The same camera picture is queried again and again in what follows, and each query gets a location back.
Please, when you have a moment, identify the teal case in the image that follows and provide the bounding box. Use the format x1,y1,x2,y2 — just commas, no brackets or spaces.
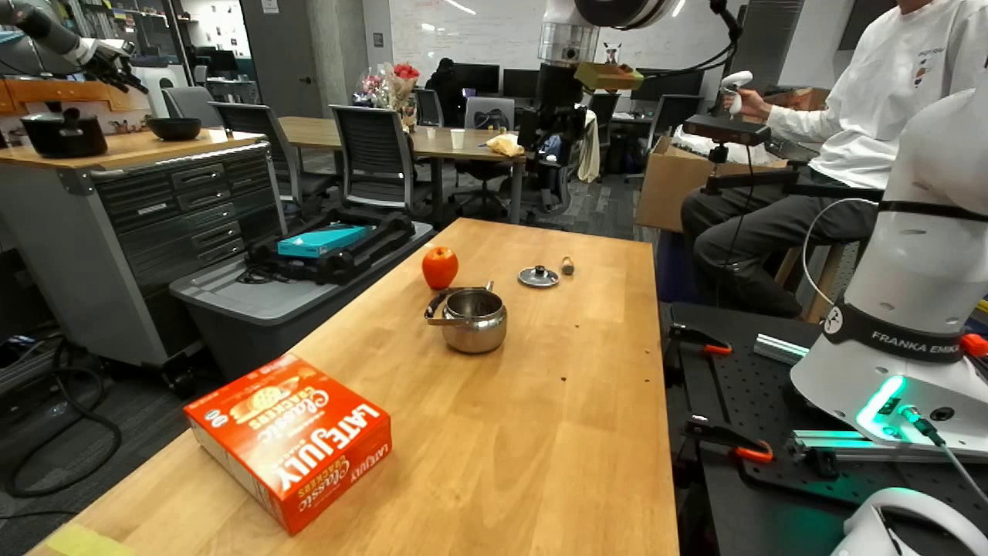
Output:
272,222,375,264

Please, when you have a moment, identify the black floor cable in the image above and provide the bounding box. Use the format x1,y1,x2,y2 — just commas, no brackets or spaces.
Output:
0,338,127,505

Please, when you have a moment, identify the orange cracker box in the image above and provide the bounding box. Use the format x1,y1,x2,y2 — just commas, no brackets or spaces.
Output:
181,352,395,537

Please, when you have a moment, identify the yellow green wrist attachment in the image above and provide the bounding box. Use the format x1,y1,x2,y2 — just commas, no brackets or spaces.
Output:
575,63,649,97

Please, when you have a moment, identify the steel tea pot lid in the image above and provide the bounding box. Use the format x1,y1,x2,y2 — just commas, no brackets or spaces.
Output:
515,264,565,293

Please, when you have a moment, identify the grey plastic bin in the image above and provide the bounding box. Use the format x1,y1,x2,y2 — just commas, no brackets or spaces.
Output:
167,215,438,380

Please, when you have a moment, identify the black clamp orange handle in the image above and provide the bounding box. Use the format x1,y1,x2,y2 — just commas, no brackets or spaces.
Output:
957,328,988,366
665,320,738,362
682,412,777,469

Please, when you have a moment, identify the wooden stool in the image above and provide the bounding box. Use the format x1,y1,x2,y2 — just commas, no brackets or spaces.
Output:
772,236,871,324

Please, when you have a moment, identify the grey drawer cabinet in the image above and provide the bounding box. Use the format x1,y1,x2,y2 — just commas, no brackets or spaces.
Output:
0,131,289,371

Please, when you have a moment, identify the cardboard box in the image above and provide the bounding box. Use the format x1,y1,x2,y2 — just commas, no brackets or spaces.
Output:
634,139,727,237

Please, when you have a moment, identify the white hand controller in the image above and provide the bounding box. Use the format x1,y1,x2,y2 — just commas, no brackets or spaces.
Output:
717,69,757,117

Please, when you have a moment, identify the person's hand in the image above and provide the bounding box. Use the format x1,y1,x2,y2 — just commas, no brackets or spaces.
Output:
732,87,777,126

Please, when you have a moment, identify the white curved object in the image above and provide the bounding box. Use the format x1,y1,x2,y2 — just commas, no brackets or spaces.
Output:
831,485,988,556

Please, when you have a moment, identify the yellow foam piece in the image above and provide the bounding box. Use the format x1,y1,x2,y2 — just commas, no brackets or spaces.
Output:
37,520,141,556

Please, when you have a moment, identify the person in white sweater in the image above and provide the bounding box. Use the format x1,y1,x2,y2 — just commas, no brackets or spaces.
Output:
675,0,988,320

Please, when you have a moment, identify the red orange apple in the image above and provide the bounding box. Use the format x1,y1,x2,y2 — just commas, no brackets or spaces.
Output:
419,244,463,293

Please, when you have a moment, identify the flower bouquet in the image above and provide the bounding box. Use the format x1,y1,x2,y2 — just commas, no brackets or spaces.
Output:
357,58,425,111

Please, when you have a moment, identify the black bowl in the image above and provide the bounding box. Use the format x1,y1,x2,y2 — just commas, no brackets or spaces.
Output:
141,111,208,146

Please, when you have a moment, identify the short aluminium rail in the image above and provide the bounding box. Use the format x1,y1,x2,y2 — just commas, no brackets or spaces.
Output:
750,328,814,369

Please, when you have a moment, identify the steel tea pot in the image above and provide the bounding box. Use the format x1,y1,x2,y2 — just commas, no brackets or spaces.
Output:
422,285,509,358

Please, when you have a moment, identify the wooden meeting table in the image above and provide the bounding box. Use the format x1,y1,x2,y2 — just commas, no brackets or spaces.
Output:
275,111,530,227

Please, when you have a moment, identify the black pot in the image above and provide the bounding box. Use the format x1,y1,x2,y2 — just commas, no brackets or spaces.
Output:
19,106,110,162

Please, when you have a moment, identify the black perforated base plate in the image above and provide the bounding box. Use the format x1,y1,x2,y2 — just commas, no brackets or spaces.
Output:
660,296,988,556

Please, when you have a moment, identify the black bag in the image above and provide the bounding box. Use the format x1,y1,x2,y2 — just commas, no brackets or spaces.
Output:
245,208,418,288

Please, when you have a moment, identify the yellow item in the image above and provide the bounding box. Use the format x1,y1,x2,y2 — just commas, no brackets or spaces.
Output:
485,131,527,162

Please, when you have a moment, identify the white cable loop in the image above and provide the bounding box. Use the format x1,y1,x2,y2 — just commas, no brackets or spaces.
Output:
796,194,883,312

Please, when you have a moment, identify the dark mesh office chair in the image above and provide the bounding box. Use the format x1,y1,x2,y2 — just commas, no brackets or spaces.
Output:
213,99,307,208
327,102,422,215

